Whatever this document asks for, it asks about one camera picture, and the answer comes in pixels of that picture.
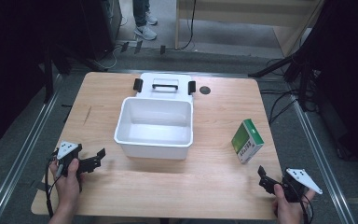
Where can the white plastic storage box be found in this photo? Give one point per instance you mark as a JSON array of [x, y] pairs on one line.
[[155, 130]]

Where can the metal floor rail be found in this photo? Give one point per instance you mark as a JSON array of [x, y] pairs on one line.
[[323, 161], [18, 161]]

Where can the black cabinet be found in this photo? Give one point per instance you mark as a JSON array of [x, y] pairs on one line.
[[101, 28]]

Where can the black metal stand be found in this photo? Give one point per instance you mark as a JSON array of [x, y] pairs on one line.
[[48, 77]]

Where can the white box lid black latches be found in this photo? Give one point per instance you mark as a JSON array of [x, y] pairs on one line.
[[164, 81]]

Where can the person's left hand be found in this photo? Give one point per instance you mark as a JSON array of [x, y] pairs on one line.
[[68, 189]]

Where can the black tape strip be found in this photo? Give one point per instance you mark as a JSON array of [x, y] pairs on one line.
[[162, 49], [138, 47], [124, 46]]

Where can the black round table grommet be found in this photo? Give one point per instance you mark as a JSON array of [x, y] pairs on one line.
[[204, 90]]

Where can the black tripod stand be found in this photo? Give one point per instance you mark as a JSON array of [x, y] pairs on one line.
[[292, 62]]

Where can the green and white medicine box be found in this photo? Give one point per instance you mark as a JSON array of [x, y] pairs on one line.
[[247, 141]]

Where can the person's right hand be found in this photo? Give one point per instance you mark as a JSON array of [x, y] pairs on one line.
[[289, 213]]

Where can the light wooden platform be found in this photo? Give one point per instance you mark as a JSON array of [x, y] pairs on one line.
[[245, 15]]

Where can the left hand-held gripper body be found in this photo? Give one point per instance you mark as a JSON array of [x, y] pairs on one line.
[[66, 149]]

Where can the black curtain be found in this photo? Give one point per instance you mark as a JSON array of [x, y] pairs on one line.
[[9, 71], [351, 77]]

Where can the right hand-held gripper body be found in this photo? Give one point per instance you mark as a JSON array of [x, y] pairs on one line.
[[301, 179]]

